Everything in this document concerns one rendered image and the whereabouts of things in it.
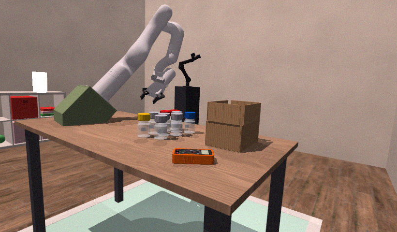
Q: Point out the orange digital multimeter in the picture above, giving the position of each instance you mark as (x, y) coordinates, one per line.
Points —
(193, 156)

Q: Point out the brown cardboard box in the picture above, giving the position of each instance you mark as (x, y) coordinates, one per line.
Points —
(233, 127)

